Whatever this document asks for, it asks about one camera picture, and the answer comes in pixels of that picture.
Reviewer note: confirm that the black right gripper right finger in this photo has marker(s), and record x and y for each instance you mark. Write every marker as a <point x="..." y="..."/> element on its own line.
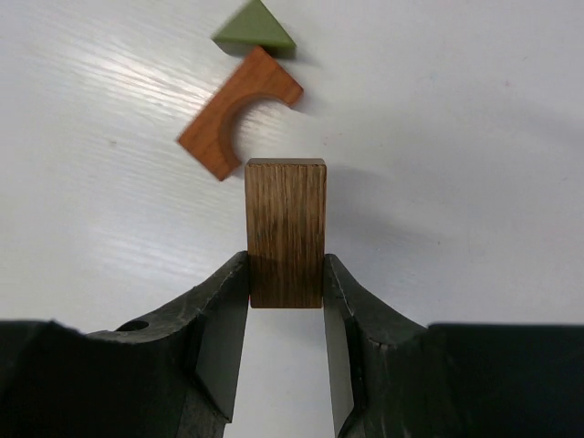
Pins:
<point x="391" y="377"/>

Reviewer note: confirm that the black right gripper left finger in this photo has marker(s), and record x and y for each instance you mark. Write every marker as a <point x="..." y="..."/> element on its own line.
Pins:
<point x="170" y="373"/>

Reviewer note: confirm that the light tan rectangular wood block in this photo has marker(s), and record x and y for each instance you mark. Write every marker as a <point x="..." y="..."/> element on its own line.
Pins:
<point x="285" y="209"/>

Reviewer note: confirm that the orange arch wood block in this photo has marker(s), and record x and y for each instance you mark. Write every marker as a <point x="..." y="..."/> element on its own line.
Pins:
<point x="209" y="137"/>

